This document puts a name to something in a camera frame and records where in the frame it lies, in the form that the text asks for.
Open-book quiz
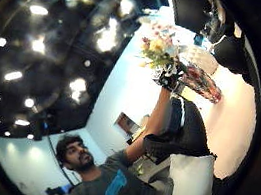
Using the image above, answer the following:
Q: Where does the brown framed wall picture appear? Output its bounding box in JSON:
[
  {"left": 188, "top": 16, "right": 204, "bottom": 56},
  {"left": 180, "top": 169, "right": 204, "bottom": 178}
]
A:
[{"left": 111, "top": 109, "right": 145, "bottom": 142}]

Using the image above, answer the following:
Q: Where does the group of ceiling lamps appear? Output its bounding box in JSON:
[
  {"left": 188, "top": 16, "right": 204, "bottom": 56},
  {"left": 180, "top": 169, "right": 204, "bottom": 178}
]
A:
[{"left": 0, "top": 0, "right": 138, "bottom": 156}]

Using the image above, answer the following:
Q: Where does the white paper wrap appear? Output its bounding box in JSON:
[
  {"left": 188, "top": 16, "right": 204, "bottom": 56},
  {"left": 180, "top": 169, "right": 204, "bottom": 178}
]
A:
[{"left": 181, "top": 43, "right": 222, "bottom": 78}]

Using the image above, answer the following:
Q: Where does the the person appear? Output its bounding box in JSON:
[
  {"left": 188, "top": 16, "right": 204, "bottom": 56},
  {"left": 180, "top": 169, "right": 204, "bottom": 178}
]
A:
[{"left": 46, "top": 130, "right": 178, "bottom": 195}]

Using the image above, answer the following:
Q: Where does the white marker cube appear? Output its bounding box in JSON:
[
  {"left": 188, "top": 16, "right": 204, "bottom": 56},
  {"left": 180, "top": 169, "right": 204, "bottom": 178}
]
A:
[{"left": 160, "top": 62, "right": 186, "bottom": 84}]

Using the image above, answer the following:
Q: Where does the flower bouquet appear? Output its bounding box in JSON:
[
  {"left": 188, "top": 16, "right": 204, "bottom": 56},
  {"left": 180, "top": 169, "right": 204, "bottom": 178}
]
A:
[{"left": 131, "top": 18, "right": 234, "bottom": 106}]

